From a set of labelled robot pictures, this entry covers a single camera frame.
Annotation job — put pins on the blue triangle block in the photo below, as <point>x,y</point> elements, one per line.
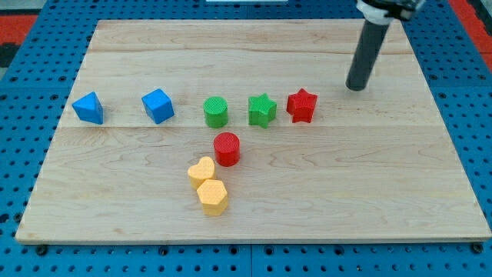
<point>89,109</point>

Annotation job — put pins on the green star block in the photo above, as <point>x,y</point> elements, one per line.
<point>261,110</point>

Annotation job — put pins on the red cylinder block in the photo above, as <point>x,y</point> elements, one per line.
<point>226,149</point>

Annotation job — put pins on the wooden board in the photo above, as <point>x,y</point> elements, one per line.
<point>373,166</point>

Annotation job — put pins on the red star block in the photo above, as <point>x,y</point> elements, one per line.
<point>301,106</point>

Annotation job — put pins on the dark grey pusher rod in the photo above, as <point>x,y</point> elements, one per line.
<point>365,56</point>

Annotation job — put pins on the yellow hexagon block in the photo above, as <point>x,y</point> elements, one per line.
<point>213,197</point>

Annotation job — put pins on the green cylinder block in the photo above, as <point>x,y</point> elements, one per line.
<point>215,112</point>

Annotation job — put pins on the blue cube block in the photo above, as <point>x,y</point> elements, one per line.
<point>158,106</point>

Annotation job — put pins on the yellow heart block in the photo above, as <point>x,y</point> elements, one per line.
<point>203,170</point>

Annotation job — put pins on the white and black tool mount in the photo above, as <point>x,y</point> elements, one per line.
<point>383,12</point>

